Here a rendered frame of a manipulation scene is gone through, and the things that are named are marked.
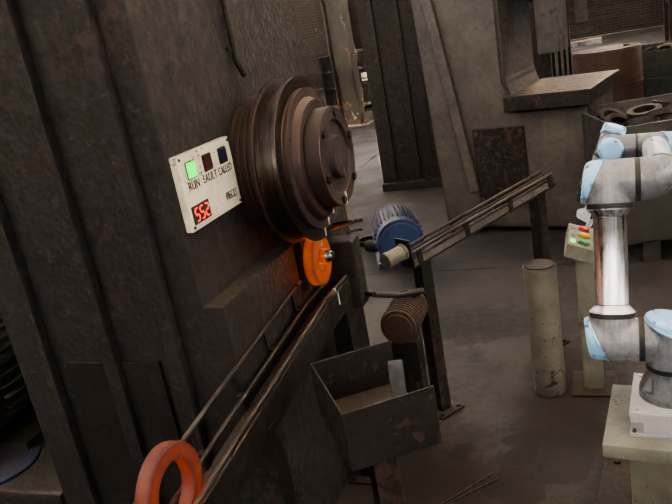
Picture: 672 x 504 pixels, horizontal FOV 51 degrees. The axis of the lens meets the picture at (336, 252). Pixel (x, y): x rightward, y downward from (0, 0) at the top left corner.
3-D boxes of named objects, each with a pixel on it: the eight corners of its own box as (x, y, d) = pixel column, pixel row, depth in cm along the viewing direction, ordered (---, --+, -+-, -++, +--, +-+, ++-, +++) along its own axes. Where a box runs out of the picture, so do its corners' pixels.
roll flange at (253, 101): (273, 72, 218) (303, 214, 233) (201, 99, 177) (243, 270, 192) (302, 67, 214) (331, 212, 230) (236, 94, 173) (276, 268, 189)
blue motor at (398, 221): (380, 277, 421) (371, 223, 411) (373, 249, 475) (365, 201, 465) (431, 268, 420) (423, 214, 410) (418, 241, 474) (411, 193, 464)
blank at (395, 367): (396, 436, 144) (412, 434, 144) (386, 360, 147) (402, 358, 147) (396, 429, 159) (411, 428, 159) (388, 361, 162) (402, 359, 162)
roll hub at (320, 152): (329, 99, 206) (346, 190, 215) (295, 119, 181) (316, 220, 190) (347, 97, 204) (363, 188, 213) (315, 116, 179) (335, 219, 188)
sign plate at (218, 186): (186, 233, 165) (167, 158, 159) (235, 202, 188) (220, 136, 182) (195, 232, 164) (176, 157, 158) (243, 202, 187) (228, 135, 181)
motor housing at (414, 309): (399, 448, 251) (375, 312, 235) (412, 414, 270) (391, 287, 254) (434, 449, 246) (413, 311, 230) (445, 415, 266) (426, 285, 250)
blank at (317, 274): (323, 283, 218) (333, 283, 216) (304, 287, 203) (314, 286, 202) (320, 233, 218) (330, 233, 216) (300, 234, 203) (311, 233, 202)
